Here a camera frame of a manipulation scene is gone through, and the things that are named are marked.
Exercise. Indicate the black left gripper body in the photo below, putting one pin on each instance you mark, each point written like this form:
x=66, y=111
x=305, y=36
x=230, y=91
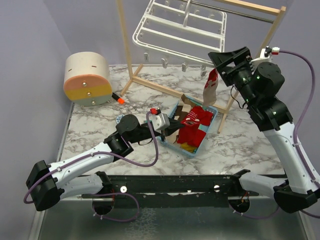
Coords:
x=162, y=134

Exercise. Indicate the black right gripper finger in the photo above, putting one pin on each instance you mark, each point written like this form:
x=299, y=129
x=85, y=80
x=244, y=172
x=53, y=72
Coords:
x=221, y=60
x=242, y=54

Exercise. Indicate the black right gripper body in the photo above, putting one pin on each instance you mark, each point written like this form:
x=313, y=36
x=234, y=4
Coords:
x=240, y=74

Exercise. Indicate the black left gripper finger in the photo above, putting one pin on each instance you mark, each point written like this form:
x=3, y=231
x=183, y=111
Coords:
x=175, y=123
x=170, y=130

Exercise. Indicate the red santa sock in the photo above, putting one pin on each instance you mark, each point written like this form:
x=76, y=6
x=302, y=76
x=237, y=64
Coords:
x=191, y=135

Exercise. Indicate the red beige reindeer sock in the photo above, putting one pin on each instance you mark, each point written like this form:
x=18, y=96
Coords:
x=210, y=88

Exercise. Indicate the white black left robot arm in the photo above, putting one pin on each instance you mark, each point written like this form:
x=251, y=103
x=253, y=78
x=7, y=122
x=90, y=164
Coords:
x=47, y=184

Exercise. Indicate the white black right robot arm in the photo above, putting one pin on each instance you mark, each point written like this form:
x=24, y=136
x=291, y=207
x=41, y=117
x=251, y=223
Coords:
x=258, y=81

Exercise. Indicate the white plastic clip hanger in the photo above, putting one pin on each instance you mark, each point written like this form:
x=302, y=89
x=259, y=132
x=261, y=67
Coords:
x=178, y=40

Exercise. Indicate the yellow sock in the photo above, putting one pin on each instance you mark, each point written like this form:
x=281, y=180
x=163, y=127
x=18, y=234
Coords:
x=188, y=148

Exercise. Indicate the cream ribbed sock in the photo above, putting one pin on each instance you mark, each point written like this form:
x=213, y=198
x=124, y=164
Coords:
x=184, y=106

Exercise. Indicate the blue perforated plastic basket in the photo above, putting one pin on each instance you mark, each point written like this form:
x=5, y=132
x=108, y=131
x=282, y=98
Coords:
x=176, y=146

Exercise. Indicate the red snowflake sock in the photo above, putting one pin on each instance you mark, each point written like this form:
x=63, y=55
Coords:
x=198, y=116

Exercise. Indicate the orange black highlighter pen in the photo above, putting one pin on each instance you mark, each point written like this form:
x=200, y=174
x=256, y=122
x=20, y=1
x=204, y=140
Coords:
x=117, y=98

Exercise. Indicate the metal hanging rod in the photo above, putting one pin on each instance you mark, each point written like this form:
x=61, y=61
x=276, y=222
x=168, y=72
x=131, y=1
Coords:
x=237, y=12

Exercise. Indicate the pastel round drawer box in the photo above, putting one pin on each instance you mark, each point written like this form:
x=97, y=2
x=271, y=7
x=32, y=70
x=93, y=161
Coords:
x=86, y=79

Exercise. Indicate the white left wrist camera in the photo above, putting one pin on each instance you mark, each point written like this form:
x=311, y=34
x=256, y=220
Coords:
x=155, y=113

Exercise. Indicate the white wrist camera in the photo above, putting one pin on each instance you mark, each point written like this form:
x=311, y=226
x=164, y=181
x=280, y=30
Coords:
x=265, y=56
x=155, y=113

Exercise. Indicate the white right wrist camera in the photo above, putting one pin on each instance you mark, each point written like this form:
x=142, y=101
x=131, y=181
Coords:
x=265, y=56

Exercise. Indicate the wooden hanger rack frame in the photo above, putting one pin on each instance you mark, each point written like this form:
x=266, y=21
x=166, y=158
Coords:
x=140, y=80

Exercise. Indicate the black mounting rail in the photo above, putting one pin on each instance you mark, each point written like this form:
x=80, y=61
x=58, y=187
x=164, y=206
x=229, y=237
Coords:
x=173, y=191

